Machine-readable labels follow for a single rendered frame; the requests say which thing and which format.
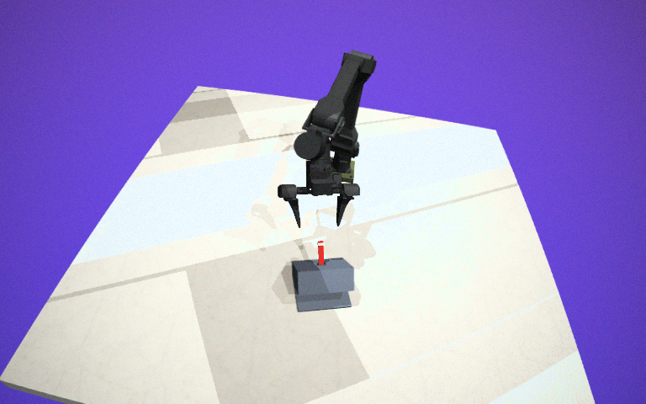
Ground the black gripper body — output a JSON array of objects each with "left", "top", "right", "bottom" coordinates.
[{"left": 278, "top": 160, "right": 360, "bottom": 199}]

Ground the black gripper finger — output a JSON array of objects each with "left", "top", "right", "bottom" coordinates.
[
  {"left": 336, "top": 196, "right": 355, "bottom": 226},
  {"left": 283, "top": 198, "right": 300, "bottom": 228}
]

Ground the dark grey sloped panel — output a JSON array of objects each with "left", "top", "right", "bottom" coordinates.
[{"left": 292, "top": 258, "right": 355, "bottom": 312}]

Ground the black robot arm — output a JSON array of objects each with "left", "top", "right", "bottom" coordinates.
[{"left": 294, "top": 50, "right": 377, "bottom": 196}]

